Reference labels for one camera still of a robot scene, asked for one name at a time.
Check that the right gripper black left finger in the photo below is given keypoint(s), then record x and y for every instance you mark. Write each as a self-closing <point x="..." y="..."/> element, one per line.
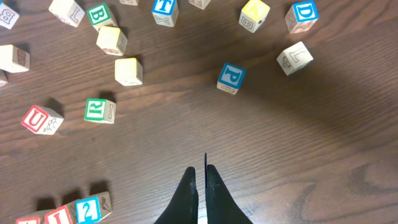
<point x="183" y="207"/>

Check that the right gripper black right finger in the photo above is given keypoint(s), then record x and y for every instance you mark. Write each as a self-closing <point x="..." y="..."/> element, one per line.
<point x="220" y="205"/>

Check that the blue 2 block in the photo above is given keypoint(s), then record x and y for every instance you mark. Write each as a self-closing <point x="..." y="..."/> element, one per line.
<point x="94" y="208"/>

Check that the red A block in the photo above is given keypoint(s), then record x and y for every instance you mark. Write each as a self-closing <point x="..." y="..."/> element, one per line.
<point x="33" y="218"/>

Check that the green R block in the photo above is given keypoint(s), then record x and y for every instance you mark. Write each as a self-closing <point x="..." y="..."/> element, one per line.
<point x="100" y="111"/>

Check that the blue P block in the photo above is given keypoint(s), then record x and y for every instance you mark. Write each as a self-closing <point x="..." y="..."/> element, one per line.
<point x="231" y="78"/>

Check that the yellow block centre lower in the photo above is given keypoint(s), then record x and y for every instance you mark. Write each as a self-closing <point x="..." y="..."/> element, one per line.
<point x="128" y="72"/>

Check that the green 7 block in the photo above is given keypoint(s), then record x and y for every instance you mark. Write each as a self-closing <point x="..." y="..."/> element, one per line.
<point x="294" y="58"/>

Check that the red U block centre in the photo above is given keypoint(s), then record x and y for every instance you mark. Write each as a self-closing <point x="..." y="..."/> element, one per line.
<point x="42" y="120"/>

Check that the yellow block centre upper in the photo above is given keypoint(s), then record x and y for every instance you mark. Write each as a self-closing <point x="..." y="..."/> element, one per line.
<point x="112" y="40"/>

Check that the yellow block right lower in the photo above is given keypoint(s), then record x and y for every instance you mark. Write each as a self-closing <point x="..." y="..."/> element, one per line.
<point x="253" y="14"/>

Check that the blue T block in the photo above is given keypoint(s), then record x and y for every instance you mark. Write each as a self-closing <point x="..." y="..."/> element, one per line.
<point x="165" y="12"/>

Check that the green Z block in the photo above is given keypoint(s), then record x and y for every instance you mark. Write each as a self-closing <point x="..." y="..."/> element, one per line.
<point x="201" y="4"/>

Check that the blue D block lower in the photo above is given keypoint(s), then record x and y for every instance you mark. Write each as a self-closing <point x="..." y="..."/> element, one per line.
<point x="301" y="16"/>

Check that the green B block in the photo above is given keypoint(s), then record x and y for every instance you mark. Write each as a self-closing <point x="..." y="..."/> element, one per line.
<point x="101" y="15"/>

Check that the yellow block beside Q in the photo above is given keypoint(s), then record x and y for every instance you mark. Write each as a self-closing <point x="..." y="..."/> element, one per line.
<point x="14" y="59"/>

